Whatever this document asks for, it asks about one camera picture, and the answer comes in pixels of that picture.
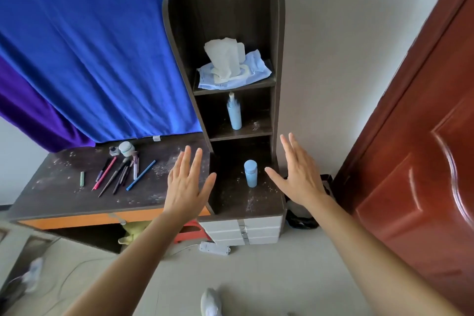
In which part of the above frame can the person's right hand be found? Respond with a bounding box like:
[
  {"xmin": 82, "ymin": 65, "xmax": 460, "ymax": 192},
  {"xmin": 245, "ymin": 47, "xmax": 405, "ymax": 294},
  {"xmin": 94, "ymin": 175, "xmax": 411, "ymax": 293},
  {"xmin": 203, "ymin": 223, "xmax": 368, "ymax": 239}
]
[{"xmin": 264, "ymin": 132, "xmax": 329, "ymax": 210}]

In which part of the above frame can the person's left hand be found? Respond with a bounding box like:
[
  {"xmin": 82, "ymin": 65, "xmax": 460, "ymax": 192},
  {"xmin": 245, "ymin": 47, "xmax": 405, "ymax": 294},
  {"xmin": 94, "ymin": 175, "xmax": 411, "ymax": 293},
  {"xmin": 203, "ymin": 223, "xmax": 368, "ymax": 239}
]
[{"xmin": 162, "ymin": 145, "xmax": 218, "ymax": 222}]

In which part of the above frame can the blue pencil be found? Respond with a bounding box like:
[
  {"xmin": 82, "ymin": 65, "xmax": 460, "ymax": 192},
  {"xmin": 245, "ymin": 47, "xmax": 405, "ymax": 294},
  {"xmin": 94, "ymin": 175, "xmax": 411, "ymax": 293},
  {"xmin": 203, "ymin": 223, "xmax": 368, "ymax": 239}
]
[{"xmin": 125, "ymin": 159, "xmax": 157, "ymax": 192}]

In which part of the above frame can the light blue capped bottle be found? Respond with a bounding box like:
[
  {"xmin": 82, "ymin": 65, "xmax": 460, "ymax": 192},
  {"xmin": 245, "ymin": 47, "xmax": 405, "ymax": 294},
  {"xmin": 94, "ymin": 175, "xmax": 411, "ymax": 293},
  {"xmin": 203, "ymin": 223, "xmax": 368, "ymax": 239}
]
[{"xmin": 243, "ymin": 159, "xmax": 258, "ymax": 189}]

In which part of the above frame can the white round jar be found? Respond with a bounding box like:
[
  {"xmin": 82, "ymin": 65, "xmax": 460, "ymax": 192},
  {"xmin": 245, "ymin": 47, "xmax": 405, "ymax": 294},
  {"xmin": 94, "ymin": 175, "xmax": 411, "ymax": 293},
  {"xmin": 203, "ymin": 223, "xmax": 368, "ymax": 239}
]
[{"xmin": 118, "ymin": 141, "xmax": 136, "ymax": 158}]

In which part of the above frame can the dark green makeup brush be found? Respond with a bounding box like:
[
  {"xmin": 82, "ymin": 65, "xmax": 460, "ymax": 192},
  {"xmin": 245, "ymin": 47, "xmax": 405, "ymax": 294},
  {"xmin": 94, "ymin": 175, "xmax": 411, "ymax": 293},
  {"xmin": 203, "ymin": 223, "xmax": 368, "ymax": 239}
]
[{"xmin": 97, "ymin": 158, "xmax": 130, "ymax": 198}]

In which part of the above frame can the pink pencil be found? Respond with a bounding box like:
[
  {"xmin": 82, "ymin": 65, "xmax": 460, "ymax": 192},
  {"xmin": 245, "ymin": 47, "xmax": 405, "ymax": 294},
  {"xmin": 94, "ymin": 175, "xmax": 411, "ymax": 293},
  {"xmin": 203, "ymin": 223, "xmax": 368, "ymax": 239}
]
[{"xmin": 91, "ymin": 156, "xmax": 118, "ymax": 191}]

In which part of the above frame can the black pencil with white band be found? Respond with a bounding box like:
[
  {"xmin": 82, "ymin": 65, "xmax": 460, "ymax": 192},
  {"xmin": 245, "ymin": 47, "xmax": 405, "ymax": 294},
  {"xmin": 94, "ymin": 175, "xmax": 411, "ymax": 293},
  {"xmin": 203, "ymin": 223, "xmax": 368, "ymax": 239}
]
[{"xmin": 95, "ymin": 158, "xmax": 111, "ymax": 183}]

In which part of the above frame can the light blue pump bottle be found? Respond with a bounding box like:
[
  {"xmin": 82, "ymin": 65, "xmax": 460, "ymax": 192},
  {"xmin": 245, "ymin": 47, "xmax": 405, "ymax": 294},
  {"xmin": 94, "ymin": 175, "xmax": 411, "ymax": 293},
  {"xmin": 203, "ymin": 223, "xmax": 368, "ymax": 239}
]
[{"xmin": 226, "ymin": 92, "xmax": 243, "ymax": 131}]

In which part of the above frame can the person's left forearm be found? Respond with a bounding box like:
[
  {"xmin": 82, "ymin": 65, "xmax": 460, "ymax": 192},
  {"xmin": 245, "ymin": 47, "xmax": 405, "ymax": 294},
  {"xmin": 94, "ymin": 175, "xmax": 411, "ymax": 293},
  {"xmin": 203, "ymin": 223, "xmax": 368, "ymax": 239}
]
[{"xmin": 63, "ymin": 212, "xmax": 202, "ymax": 316}]

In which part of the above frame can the person's right forearm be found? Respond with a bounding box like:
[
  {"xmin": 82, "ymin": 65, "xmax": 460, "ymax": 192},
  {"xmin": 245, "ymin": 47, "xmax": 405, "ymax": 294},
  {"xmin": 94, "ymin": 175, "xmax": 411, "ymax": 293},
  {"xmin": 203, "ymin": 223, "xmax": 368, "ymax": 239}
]
[{"xmin": 307, "ymin": 195, "xmax": 464, "ymax": 316}]

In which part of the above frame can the person's white left shoe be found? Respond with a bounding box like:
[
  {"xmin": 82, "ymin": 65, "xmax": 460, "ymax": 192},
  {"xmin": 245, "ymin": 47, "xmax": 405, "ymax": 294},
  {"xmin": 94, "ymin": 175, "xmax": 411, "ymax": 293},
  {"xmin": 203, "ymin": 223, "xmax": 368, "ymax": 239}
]
[{"xmin": 200, "ymin": 288, "xmax": 223, "ymax": 316}]

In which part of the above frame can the red plastic stool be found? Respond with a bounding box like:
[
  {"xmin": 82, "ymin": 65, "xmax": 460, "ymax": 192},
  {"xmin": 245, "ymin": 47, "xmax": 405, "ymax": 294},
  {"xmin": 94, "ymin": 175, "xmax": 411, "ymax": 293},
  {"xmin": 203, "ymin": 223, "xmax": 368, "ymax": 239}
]
[{"xmin": 173, "ymin": 220, "xmax": 212, "ymax": 244}]

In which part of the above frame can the black trash bin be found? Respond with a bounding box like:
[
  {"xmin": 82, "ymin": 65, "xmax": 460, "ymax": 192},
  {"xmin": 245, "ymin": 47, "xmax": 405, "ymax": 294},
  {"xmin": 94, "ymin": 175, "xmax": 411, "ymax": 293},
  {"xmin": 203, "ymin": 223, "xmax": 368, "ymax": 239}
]
[{"xmin": 285, "ymin": 174, "xmax": 334, "ymax": 231}]

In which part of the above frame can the white drawer cabinet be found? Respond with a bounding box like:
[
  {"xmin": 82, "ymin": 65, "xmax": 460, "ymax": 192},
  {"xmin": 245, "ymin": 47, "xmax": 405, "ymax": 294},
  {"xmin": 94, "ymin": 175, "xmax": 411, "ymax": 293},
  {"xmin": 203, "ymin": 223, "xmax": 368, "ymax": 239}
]
[{"xmin": 198, "ymin": 215, "xmax": 284, "ymax": 246}]

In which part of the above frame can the white power strip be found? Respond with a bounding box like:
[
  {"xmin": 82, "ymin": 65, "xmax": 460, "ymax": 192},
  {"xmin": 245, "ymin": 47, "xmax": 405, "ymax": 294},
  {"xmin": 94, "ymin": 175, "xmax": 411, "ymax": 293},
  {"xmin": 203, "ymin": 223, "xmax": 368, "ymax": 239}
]
[{"xmin": 198, "ymin": 240, "xmax": 232, "ymax": 256}]

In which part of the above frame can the yellow elephant toy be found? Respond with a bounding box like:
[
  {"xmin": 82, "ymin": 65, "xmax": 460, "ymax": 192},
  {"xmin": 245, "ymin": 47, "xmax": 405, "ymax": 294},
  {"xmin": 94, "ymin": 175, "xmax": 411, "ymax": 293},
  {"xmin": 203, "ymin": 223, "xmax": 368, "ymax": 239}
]
[{"xmin": 118, "ymin": 220, "xmax": 153, "ymax": 247}]

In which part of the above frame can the orange drawer front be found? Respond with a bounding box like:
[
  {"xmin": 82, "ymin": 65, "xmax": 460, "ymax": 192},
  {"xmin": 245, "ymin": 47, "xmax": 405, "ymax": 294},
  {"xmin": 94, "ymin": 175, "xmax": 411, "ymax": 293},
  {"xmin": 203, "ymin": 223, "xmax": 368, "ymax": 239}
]
[{"xmin": 16, "ymin": 206, "xmax": 212, "ymax": 231}]

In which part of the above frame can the light blue tissue pack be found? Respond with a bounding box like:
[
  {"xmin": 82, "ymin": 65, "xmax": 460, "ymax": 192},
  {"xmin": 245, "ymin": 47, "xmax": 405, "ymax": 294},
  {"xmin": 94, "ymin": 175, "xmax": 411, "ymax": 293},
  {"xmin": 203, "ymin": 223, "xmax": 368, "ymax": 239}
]
[{"xmin": 197, "ymin": 49, "xmax": 273, "ymax": 91}]

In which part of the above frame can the red wooden door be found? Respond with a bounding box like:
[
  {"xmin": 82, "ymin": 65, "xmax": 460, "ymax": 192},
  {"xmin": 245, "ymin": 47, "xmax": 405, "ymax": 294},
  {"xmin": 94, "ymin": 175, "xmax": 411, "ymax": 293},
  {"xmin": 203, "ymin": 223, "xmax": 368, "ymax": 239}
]
[{"xmin": 331, "ymin": 0, "xmax": 474, "ymax": 316}]

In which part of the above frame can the dark wooden table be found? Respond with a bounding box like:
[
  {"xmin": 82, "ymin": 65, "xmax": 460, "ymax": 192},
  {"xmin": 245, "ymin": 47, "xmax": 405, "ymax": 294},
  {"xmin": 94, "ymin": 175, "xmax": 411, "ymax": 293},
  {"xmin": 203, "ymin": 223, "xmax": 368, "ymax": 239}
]
[{"xmin": 7, "ymin": 132, "xmax": 288, "ymax": 253}]

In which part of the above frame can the blue towel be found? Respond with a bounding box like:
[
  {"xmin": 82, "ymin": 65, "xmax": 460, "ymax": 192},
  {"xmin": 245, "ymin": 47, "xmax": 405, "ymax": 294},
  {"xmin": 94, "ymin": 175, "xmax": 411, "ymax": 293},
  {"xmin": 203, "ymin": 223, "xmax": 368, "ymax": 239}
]
[{"xmin": 0, "ymin": 0, "xmax": 202, "ymax": 144}]

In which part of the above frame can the purple towel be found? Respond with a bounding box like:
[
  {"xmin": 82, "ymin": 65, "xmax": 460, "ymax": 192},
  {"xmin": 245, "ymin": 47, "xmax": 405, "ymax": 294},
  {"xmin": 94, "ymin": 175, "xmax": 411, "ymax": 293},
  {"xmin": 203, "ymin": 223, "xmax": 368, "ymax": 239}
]
[{"xmin": 0, "ymin": 54, "xmax": 96, "ymax": 154}]

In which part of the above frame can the white charger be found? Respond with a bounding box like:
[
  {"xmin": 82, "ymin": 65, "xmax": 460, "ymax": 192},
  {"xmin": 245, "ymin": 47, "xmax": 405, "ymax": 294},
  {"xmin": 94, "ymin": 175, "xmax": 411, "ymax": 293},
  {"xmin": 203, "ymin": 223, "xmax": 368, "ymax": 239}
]
[{"xmin": 22, "ymin": 257, "xmax": 45, "ymax": 292}]

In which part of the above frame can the dark wooden shelf unit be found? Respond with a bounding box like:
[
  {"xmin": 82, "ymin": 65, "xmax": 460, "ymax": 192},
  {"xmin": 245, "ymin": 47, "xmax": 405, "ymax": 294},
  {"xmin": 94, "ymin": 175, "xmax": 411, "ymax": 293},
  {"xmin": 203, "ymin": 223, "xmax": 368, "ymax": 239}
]
[{"xmin": 162, "ymin": 0, "xmax": 286, "ymax": 216}]

